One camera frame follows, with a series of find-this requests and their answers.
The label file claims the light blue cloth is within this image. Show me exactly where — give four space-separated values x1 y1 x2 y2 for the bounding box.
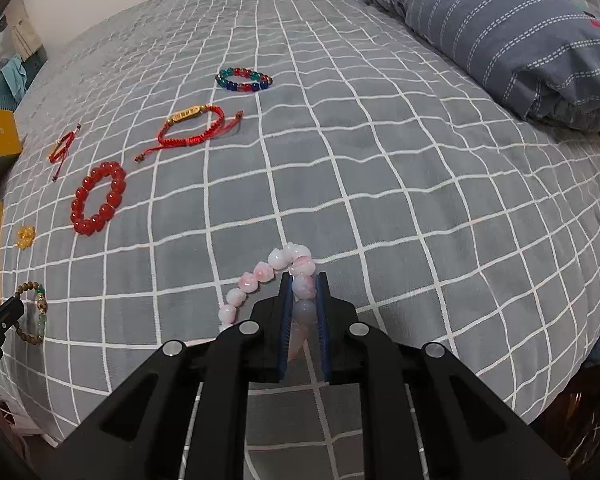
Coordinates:
1 54 28 96

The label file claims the teal suitcase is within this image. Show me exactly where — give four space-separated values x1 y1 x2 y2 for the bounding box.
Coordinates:
0 66 29 111

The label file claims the multicolour glass bead bracelet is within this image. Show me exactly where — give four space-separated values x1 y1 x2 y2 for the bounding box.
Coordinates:
214 66 275 94

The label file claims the blue striped rolled duvet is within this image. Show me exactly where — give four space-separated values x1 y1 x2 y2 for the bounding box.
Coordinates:
370 0 600 133

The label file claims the pink bead bracelet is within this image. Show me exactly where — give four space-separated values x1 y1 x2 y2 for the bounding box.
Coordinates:
217 242 318 361

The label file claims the grey checked bed sheet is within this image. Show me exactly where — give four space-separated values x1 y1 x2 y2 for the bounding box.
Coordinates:
0 0 600 480

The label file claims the beige curtain left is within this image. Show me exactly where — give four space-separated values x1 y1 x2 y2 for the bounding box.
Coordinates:
4 0 43 61

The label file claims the red cord bracelet left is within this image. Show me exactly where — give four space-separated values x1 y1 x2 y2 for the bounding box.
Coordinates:
47 121 83 182

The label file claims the red bead bracelet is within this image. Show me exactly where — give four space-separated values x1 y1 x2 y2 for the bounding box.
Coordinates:
69 160 129 236

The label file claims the brown wooden bead bracelet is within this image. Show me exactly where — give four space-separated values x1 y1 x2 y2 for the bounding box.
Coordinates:
10 280 50 347

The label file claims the red cord bracelet gold charm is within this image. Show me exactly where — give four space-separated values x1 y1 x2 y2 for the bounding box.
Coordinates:
134 104 244 162

